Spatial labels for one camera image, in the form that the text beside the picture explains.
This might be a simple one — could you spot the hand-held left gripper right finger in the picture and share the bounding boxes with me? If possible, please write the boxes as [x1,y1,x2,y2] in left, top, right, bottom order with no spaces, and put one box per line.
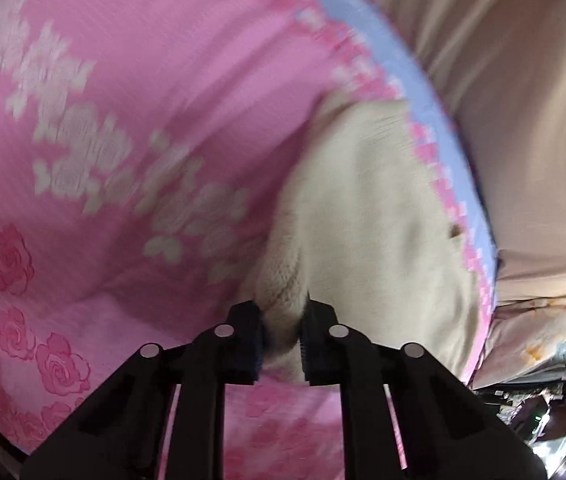
[300,300,548,480]

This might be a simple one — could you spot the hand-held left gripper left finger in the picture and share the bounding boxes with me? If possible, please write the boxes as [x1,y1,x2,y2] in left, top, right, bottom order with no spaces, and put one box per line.
[20,301,266,480]

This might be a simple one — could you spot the cream sweater with black hearts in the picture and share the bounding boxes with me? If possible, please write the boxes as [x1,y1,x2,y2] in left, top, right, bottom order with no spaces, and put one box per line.
[255,95,486,387]

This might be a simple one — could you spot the dark clutter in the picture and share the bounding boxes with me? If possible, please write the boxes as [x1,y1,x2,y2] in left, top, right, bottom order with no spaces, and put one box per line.
[473,340,566,466]

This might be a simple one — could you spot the pink floral bed sheet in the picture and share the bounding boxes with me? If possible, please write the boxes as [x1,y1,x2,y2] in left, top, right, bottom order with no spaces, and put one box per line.
[0,0,502,480]

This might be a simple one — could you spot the beige cloth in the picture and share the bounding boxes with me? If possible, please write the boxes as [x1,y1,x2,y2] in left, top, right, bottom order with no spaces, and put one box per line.
[358,0,566,306]

